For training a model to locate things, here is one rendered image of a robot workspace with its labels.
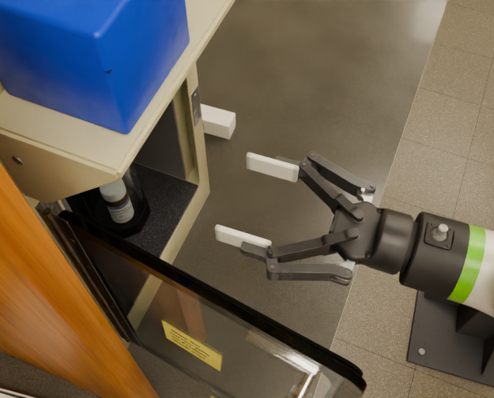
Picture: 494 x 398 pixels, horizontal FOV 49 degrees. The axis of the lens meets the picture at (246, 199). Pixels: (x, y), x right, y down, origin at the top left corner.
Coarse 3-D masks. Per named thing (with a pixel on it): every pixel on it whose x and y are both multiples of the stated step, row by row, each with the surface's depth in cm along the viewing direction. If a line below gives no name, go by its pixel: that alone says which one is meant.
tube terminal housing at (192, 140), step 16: (192, 80) 74; (176, 96) 78; (176, 112) 80; (192, 112) 78; (192, 128) 81; (192, 144) 90; (0, 160) 42; (192, 160) 94; (192, 176) 95; (208, 176) 97; (208, 192) 100; (32, 208) 48; (64, 208) 53; (192, 208) 94; (192, 224) 98; (176, 240) 92; (64, 256) 57; (96, 304) 69
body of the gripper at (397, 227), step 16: (368, 208) 66; (384, 208) 66; (336, 224) 65; (352, 224) 65; (368, 224) 65; (384, 224) 62; (400, 224) 62; (352, 240) 64; (368, 240) 64; (384, 240) 62; (400, 240) 61; (352, 256) 63; (368, 256) 63; (384, 256) 62; (400, 256) 61
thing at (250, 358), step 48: (96, 240) 47; (144, 288) 52; (192, 288) 44; (144, 336) 73; (192, 336) 57; (240, 336) 47; (288, 336) 42; (240, 384) 63; (288, 384) 51; (336, 384) 43
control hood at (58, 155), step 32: (192, 0) 44; (224, 0) 44; (192, 32) 42; (192, 64) 41; (0, 96) 39; (160, 96) 39; (0, 128) 38; (32, 128) 37; (64, 128) 37; (96, 128) 37; (32, 160) 39; (64, 160) 37; (96, 160) 36; (128, 160) 36; (32, 192) 45; (64, 192) 42
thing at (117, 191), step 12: (132, 168) 79; (120, 180) 76; (132, 180) 79; (84, 192) 77; (96, 192) 76; (108, 192) 77; (120, 192) 78; (132, 192) 81; (84, 204) 81; (96, 204) 79; (108, 204) 79; (120, 204) 80; (132, 204) 83; (144, 204) 88; (96, 216) 83; (108, 216) 82; (120, 216) 83; (132, 216) 85; (108, 228) 85; (120, 228) 86
